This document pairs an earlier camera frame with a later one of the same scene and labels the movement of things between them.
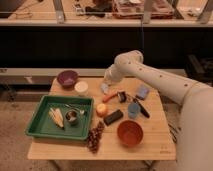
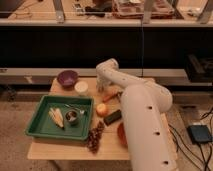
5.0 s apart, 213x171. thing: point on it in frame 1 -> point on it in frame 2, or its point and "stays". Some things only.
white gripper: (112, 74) -> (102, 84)
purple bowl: (67, 78) stays
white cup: (81, 88) stays
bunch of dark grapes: (95, 136) stays
